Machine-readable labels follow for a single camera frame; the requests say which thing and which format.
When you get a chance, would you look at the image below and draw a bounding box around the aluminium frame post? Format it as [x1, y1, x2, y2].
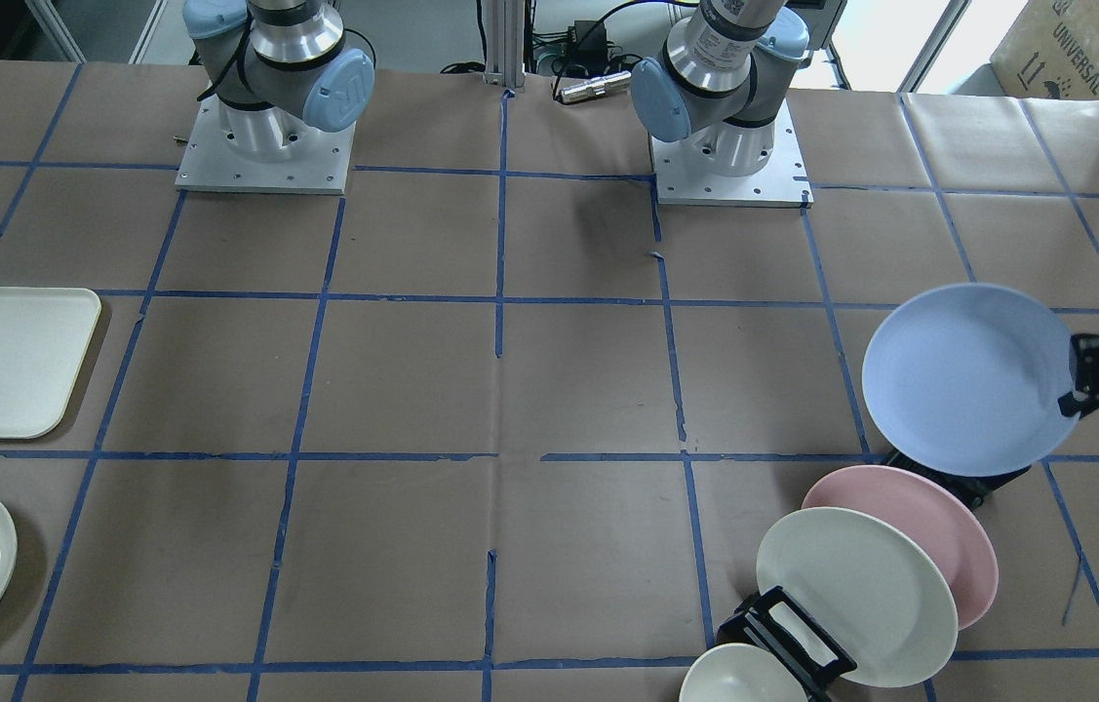
[481, 0, 530, 93]

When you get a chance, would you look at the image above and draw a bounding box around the white rectangular tray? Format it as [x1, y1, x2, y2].
[0, 286, 100, 441]

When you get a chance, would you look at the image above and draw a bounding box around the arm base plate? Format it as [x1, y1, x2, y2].
[648, 103, 815, 209]
[175, 97, 356, 196]

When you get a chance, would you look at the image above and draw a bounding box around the blue plate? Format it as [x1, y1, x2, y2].
[862, 283, 1079, 477]

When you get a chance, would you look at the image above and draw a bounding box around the black dish rack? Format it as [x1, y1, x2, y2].
[720, 456, 983, 701]

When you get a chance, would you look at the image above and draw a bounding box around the cream bowl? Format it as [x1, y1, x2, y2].
[678, 643, 807, 701]

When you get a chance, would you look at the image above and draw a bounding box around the cream plate in rack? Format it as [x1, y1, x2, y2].
[755, 508, 959, 688]

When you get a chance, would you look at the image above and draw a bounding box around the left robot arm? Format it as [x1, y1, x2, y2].
[629, 1, 1099, 417]

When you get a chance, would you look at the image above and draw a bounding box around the pink plate in rack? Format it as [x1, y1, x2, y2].
[802, 465, 1000, 629]

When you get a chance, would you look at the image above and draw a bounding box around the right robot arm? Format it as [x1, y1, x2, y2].
[0, 1, 375, 312]

